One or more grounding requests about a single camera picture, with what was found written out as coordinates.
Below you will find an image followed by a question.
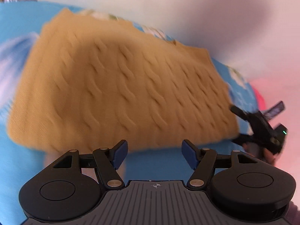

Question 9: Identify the mustard cable-knit sweater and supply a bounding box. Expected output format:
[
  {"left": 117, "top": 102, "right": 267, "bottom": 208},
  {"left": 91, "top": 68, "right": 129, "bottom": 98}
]
[{"left": 7, "top": 9, "right": 239, "bottom": 152}]

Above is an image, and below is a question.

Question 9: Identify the red cloth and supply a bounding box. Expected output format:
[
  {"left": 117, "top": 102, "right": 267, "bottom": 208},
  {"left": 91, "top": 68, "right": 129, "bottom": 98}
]
[{"left": 253, "top": 87, "right": 266, "bottom": 112}]

